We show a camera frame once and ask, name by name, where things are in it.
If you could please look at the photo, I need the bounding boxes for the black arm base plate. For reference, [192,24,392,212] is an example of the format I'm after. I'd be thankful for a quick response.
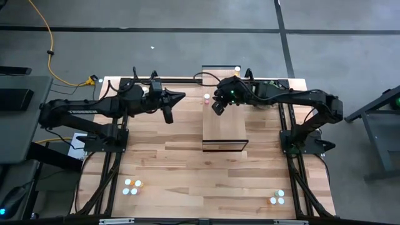
[279,129,337,156]
[76,127,129,153]

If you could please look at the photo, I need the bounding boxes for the black computer mouse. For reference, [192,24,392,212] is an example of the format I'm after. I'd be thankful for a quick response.
[0,186,28,219]

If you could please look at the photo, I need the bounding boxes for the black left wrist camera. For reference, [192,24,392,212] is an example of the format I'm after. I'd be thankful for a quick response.
[149,78,163,98]

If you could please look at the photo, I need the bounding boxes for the wooden shelf black metal frame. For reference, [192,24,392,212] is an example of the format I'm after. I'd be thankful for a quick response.
[201,64,250,153]

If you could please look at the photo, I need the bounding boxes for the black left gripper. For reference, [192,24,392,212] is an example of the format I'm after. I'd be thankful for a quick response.
[146,88,186,124]

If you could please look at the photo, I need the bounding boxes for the black table frame rails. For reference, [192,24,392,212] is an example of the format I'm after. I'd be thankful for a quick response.
[70,67,338,219]

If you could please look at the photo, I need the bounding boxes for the black flat bar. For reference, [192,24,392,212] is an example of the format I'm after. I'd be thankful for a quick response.
[0,66,33,76]

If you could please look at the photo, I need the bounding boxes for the yellow extension cable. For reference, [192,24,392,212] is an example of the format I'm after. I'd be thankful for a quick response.
[27,0,96,88]
[35,137,73,145]

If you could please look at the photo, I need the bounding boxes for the white paper sheet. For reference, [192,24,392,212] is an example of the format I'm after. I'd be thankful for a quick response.
[67,132,88,161]

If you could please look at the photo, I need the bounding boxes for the silver metal bracket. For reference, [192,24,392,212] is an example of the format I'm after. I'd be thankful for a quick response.
[273,219,309,225]
[98,218,135,225]

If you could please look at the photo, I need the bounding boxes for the grey desk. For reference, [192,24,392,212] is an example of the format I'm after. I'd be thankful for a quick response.
[0,74,53,166]

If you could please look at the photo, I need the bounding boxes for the dark grey side table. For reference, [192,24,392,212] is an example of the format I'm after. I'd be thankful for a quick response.
[343,84,400,184]

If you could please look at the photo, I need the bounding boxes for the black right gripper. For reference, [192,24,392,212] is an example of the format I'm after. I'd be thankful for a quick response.
[211,77,251,116]

